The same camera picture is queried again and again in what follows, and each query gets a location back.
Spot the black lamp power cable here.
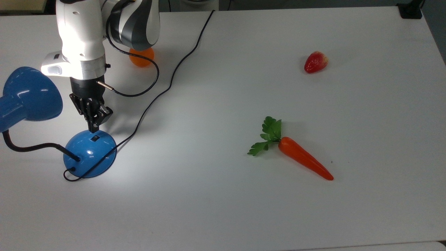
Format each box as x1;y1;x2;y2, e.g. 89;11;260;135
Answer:
63;10;215;182

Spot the orange mandarin fruit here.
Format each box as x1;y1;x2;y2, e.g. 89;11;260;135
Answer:
129;47;155;68

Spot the wooden furniture piece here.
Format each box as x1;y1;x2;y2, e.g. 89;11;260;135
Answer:
0;0;47;14

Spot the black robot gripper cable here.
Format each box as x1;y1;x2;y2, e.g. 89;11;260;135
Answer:
97;19;160;97

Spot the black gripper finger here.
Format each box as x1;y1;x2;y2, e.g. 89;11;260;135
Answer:
93;104;114;133
69;93;94;131

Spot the blue desk lamp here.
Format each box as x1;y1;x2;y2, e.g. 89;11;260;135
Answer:
0;66;117;179

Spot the black table clamp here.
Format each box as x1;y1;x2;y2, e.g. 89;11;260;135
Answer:
397;0;424;19

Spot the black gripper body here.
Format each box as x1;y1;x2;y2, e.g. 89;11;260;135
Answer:
70;75;106;105

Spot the orange toy carrot with leaves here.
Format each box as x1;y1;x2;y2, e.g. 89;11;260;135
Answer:
248;116;334;181

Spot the red toy strawberry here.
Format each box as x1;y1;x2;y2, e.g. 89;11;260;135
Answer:
304;51;329;74

